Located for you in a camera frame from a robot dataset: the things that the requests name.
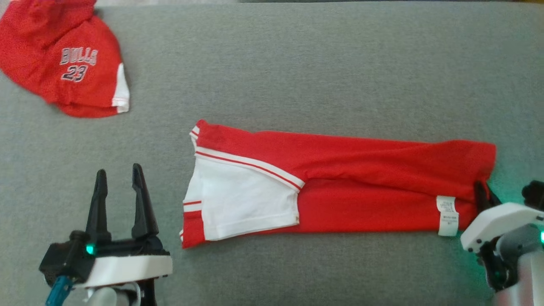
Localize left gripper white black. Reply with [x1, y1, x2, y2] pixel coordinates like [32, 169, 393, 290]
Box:
[39, 163, 174, 292]

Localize red Bulls 23 shorts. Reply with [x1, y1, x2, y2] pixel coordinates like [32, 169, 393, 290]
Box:
[0, 0, 130, 119]

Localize grey sofa seat cushion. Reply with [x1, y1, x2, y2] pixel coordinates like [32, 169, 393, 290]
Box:
[0, 1, 544, 306]

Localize left cable with blue connector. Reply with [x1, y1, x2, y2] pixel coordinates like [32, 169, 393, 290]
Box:
[45, 275, 74, 306]

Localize red jersey with white trim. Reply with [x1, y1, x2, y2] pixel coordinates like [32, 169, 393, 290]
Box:
[179, 119, 497, 250]

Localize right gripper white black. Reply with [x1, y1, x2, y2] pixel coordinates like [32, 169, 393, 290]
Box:
[460, 180, 544, 292]

